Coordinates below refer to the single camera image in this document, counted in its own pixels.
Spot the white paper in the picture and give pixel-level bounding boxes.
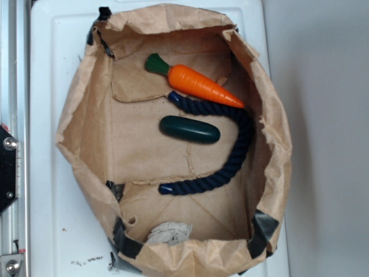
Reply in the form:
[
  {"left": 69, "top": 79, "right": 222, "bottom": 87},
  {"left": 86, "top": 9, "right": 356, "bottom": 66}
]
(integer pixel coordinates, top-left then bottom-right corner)
[{"left": 146, "top": 222, "right": 193, "bottom": 246}]

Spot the dark green toy cucumber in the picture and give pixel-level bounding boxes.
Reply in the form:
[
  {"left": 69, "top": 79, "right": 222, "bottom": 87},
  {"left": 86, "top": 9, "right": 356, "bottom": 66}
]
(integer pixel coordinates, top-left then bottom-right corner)
[{"left": 159, "top": 115, "right": 221, "bottom": 144}]

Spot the brown paper bag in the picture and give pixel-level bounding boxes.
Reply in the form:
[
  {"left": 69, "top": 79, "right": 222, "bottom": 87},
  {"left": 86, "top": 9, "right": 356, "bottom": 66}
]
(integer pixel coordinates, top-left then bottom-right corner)
[{"left": 56, "top": 3, "right": 292, "bottom": 276}]

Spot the orange toy carrot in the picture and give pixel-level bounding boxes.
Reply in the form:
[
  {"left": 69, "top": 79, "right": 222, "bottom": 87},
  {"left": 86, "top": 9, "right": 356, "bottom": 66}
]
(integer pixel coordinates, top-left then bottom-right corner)
[{"left": 145, "top": 53, "right": 244, "bottom": 108}]

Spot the navy blue rope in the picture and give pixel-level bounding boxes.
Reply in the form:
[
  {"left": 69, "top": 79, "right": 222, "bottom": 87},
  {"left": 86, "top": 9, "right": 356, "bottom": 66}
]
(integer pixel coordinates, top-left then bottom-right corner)
[{"left": 158, "top": 91, "right": 255, "bottom": 196}]

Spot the black mounting bracket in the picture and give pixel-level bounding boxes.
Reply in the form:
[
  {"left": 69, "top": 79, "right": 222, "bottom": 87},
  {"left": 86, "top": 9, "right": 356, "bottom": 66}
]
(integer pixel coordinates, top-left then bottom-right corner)
[{"left": 0, "top": 124, "right": 18, "bottom": 215}]

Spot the aluminium frame rail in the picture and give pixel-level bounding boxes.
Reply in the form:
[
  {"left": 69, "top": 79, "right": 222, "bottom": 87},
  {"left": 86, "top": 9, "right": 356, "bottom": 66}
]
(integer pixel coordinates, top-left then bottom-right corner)
[{"left": 1, "top": 1, "right": 32, "bottom": 276}]

